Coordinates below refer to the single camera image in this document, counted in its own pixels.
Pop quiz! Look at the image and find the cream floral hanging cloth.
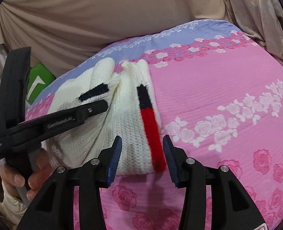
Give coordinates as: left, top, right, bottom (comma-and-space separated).
219, 0, 283, 67

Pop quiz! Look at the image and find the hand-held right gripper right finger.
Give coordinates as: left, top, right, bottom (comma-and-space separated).
163, 135, 269, 230

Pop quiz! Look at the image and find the beige draped cloth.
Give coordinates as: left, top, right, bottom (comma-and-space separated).
0, 0, 231, 77

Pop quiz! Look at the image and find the pink floral bed sheet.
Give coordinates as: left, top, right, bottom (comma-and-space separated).
24, 19, 283, 230

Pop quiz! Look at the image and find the green cushion with white stripe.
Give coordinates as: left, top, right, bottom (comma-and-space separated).
26, 62, 57, 104

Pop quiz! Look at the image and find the white red black knit sweater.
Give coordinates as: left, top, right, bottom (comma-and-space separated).
44, 58, 167, 174

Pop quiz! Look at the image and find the person's left hand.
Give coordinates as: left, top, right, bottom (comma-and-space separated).
0, 148, 56, 201

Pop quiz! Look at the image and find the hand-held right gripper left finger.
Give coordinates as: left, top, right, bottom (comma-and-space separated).
16, 135, 123, 230

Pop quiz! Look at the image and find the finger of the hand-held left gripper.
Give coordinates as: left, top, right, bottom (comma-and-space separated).
19, 100, 108, 137
0, 47, 32, 135

